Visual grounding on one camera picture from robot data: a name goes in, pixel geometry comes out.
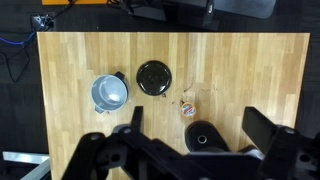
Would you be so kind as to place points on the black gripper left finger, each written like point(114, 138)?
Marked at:
point(137, 118)

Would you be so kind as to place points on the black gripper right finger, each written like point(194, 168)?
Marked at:
point(258, 128)

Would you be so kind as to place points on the orange-lidded coffee pod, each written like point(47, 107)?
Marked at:
point(188, 109)

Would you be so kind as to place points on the black coffeemaker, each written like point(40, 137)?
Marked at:
point(203, 136)

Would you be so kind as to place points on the black round pot lid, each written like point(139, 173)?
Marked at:
point(154, 77)

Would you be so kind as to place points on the grey pot with black handles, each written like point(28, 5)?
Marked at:
point(109, 92)

